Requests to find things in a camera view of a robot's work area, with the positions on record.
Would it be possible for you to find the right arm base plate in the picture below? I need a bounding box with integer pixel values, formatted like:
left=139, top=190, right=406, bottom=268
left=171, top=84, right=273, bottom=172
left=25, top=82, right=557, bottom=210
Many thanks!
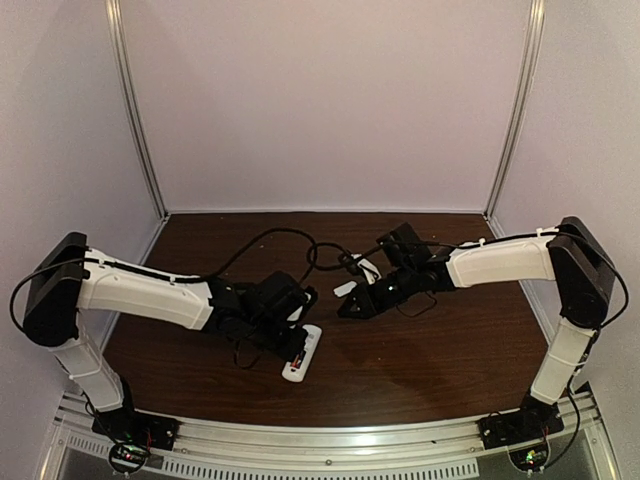
left=477, top=406, right=564, bottom=450

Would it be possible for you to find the right aluminium frame post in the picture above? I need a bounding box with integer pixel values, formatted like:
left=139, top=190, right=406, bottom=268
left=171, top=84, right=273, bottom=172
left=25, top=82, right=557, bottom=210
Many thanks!
left=484, top=0, right=546, bottom=220

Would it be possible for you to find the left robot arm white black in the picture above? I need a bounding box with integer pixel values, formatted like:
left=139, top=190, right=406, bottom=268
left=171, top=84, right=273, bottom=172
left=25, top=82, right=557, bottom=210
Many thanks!
left=13, top=232, right=322, bottom=438

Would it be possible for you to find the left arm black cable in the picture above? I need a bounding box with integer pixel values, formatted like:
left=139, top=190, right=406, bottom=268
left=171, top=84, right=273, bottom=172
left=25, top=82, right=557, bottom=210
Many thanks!
left=199, top=228, right=321, bottom=286

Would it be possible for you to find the white battery cover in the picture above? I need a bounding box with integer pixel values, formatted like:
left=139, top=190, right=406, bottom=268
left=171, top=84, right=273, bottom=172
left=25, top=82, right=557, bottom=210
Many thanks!
left=333, top=281, right=358, bottom=298

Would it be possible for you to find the curved aluminium front rail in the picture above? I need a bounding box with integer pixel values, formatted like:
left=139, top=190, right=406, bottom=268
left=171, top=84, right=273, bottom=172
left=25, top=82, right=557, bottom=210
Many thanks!
left=35, top=392, right=622, bottom=479

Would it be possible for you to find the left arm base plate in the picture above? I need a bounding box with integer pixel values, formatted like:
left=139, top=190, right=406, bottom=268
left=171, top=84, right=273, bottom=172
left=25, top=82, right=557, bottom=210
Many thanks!
left=92, top=408, right=179, bottom=451

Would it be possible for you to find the aluminium frame post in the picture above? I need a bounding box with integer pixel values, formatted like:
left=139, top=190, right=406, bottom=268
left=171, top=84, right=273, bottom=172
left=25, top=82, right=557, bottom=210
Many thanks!
left=484, top=0, right=546, bottom=220
left=104, top=0, right=169, bottom=221

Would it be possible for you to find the white remote control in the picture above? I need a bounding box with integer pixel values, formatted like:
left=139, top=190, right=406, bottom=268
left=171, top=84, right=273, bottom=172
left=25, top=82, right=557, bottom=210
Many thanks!
left=281, top=325, right=322, bottom=383

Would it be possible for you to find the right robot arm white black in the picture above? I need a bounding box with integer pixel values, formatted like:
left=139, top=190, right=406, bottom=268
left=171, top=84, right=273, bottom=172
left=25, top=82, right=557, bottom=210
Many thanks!
left=334, top=216, right=626, bottom=423

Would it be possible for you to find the left aluminium frame post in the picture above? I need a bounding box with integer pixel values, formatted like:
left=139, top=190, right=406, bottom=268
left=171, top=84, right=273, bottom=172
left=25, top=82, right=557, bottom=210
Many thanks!
left=104, top=0, right=169, bottom=221

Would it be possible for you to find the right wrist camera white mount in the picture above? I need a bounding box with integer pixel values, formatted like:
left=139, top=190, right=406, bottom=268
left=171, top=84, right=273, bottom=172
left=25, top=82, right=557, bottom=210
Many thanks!
left=338, top=253, right=382, bottom=284

